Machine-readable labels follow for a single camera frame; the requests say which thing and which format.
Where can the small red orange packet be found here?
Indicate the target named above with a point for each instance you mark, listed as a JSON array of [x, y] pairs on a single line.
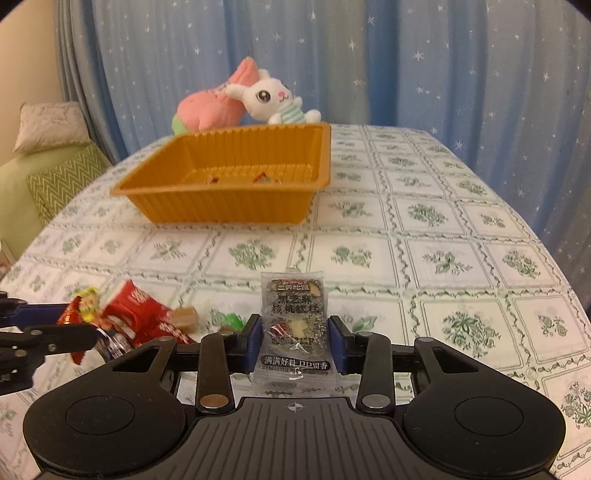
[[68, 314]]

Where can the red snack packet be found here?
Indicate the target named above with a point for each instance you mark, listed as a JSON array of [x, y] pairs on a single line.
[[127, 304], [173, 327]]

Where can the caramel candy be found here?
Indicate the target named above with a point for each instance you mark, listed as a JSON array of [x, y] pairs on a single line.
[[185, 317]]

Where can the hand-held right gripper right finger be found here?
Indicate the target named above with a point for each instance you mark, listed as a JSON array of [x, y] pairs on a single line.
[[338, 344]]

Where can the black snack packet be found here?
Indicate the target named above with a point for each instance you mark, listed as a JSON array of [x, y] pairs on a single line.
[[293, 325]]

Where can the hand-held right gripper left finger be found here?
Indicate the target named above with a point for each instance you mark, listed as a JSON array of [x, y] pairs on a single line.
[[253, 344]]

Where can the yellow candy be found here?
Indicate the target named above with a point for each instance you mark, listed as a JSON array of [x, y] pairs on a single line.
[[88, 304]]

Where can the green zigzag pillow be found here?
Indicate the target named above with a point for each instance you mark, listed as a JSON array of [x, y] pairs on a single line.
[[64, 180]]

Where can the pink plush toy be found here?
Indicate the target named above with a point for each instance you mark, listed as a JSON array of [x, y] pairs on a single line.
[[207, 110]]

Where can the beige pillow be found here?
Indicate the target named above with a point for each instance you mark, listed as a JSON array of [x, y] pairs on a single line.
[[48, 124]]

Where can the white rabbit plush toy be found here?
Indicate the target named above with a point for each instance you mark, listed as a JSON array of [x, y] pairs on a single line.
[[265, 99]]

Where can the dark blue silver packet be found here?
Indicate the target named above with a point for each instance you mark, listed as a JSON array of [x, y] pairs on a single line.
[[115, 345]]

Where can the orange plastic tray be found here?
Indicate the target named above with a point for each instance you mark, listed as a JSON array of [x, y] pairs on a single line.
[[221, 184]]

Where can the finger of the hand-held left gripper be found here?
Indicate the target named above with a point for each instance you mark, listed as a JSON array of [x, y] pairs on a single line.
[[44, 313], [64, 339]]

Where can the brown red wrapped candy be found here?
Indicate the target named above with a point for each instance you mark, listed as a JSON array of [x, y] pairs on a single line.
[[265, 178]]

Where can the green wrapped candy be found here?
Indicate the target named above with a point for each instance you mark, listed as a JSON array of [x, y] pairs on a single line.
[[231, 321]]

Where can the blue starred curtain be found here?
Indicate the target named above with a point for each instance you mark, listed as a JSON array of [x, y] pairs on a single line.
[[415, 69]]

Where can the light green sofa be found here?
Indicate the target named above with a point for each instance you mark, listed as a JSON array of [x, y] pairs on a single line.
[[16, 203]]

